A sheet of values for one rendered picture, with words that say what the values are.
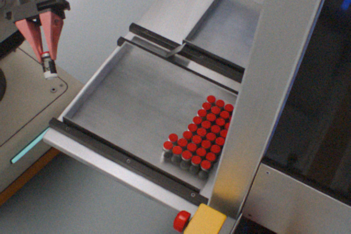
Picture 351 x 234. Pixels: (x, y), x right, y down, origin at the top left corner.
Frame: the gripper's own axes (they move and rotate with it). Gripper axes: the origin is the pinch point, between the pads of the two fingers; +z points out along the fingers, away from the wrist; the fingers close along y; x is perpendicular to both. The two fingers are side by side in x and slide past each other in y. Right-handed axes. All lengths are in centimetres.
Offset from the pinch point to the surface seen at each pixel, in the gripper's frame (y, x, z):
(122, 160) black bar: 2.4, 27.7, 19.0
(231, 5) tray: 33, 61, -15
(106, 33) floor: -24, 160, -43
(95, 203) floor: -33, 117, 29
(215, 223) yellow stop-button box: 20.3, 10.3, 34.6
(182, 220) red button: 14.6, 11.1, 32.8
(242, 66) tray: 31, 46, 3
